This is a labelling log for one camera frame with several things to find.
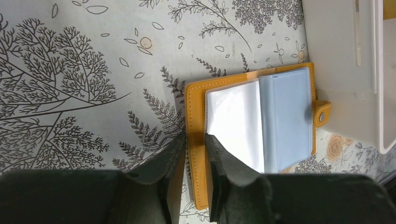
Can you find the white plastic tray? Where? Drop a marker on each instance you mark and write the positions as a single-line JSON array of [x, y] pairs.
[[352, 44]]

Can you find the orange leather card holder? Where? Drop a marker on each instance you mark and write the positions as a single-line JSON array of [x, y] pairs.
[[266, 118]]

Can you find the floral table mat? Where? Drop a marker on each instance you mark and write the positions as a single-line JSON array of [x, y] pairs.
[[100, 84]]

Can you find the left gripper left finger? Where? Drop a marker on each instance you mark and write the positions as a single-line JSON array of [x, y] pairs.
[[148, 194]]

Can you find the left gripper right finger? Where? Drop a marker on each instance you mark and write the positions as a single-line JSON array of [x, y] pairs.
[[237, 194]]

